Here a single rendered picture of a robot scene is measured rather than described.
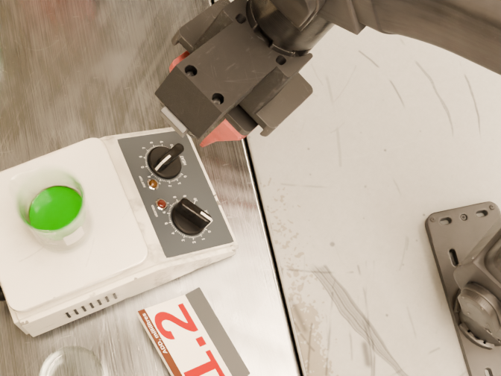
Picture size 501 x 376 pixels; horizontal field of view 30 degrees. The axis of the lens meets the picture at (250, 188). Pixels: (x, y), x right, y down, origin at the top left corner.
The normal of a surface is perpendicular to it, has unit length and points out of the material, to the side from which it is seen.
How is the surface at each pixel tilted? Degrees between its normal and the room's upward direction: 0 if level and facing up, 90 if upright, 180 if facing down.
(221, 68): 30
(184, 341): 40
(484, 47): 93
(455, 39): 93
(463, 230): 0
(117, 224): 0
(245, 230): 0
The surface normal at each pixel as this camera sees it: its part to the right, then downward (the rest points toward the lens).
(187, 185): 0.48, -0.47
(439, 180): 0.04, -0.33
